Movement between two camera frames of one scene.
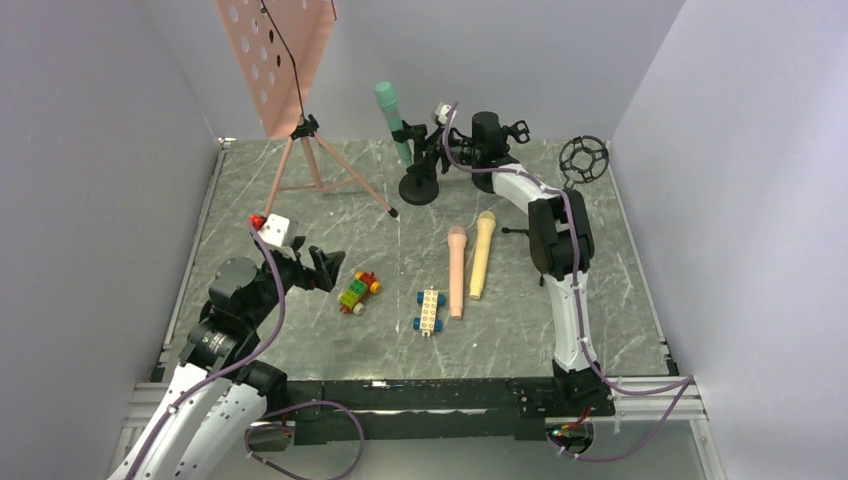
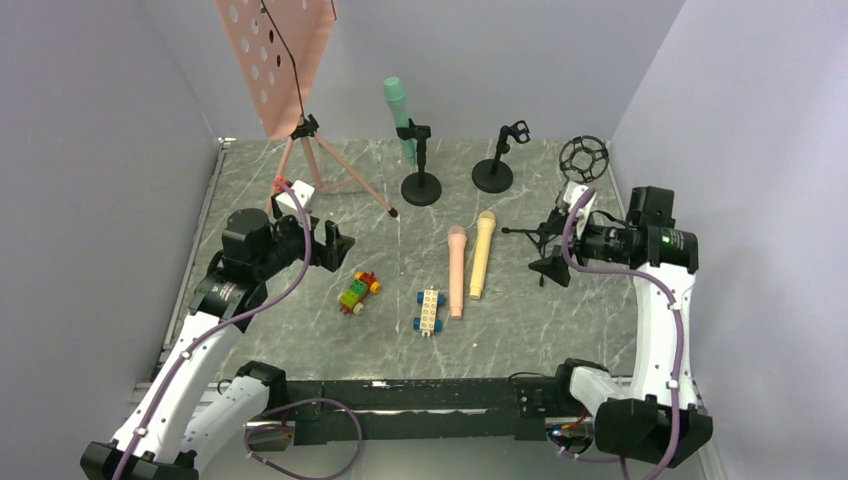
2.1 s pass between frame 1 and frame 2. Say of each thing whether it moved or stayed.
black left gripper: moved
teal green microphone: moved
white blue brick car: stayed
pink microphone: stayed
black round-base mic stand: stayed
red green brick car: stayed
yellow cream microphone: stayed
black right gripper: moved
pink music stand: stayed
